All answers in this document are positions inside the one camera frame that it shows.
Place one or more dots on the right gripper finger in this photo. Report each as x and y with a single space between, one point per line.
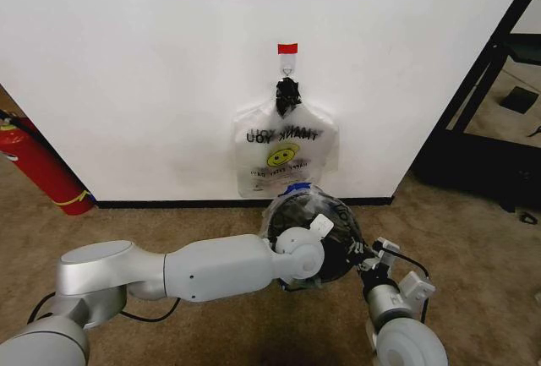
368 265
360 249

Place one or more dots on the black trash bin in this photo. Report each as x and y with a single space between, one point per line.
338 231

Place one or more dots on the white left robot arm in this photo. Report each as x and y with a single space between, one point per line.
220 266

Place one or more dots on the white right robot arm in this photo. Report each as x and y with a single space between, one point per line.
401 332

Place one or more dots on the clear smiley garbage bag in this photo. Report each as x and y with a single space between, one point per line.
285 159

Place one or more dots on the blue tape piece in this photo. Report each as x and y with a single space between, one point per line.
298 187

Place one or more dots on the small black clip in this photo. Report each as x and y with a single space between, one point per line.
528 218

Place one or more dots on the black baseboard strip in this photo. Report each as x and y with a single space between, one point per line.
169 203

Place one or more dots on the red tape strip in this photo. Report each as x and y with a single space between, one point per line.
287 48

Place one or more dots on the small black flat box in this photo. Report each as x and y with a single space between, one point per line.
520 99

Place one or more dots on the red fire extinguisher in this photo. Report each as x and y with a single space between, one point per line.
40 163

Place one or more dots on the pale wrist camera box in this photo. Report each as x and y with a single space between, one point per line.
386 249

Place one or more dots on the clear wall hook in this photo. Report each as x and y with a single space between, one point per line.
287 66

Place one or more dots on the black metal rack frame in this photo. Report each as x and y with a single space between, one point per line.
477 87

